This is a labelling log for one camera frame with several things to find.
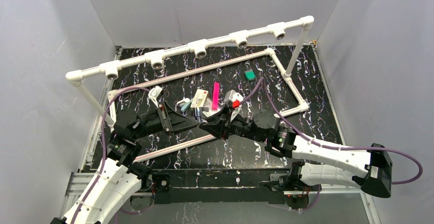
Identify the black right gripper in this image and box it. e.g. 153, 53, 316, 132
199, 105, 266, 144

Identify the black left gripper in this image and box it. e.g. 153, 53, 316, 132
133, 101, 198, 139

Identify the white PVC pipe frame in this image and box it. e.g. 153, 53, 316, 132
65, 15, 315, 164

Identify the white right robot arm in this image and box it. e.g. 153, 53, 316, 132
199, 108, 392, 198

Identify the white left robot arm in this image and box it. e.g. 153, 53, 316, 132
51, 102, 197, 223

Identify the clear plastic bag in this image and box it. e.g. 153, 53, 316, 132
199, 104, 219, 118

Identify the teal small fitting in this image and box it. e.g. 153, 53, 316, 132
180, 101, 191, 113

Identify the white small fitting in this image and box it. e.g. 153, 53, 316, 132
176, 98, 190, 107

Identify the beige small cardboard box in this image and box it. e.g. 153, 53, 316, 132
190, 89, 209, 109

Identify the pink rectangular bar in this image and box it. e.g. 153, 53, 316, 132
211, 82, 220, 111

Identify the green square block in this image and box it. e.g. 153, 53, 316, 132
244, 70, 256, 81

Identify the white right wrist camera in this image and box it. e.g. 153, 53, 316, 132
224, 89, 244, 121

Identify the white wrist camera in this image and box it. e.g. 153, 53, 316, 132
148, 85, 164, 107
224, 89, 244, 121

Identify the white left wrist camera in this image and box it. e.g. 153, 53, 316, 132
148, 85, 164, 107

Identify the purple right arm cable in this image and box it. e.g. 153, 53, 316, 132
239, 77, 423, 185

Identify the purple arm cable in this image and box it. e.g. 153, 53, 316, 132
69, 86, 160, 224
239, 77, 423, 185

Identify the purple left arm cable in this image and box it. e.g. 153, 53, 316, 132
69, 86, 160, 224

